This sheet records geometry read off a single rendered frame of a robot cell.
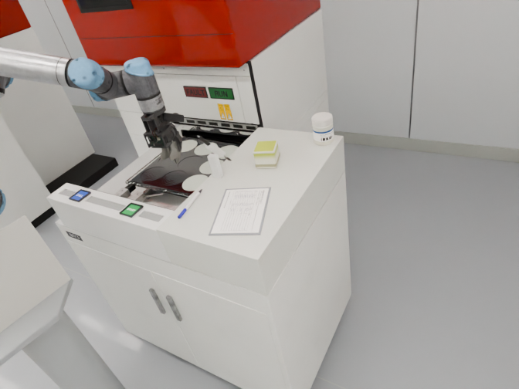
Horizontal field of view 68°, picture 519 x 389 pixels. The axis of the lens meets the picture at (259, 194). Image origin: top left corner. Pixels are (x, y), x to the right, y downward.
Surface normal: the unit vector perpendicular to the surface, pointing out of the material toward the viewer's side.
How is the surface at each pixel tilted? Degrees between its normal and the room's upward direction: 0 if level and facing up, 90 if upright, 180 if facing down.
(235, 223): 0
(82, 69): 58
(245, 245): 0
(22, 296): 90
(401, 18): 90
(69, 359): 90
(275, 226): 0
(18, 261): 90
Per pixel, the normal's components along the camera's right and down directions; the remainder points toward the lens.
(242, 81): -0.48, 0.59
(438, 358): -0.18, -0.79
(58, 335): 0.86, 0.18
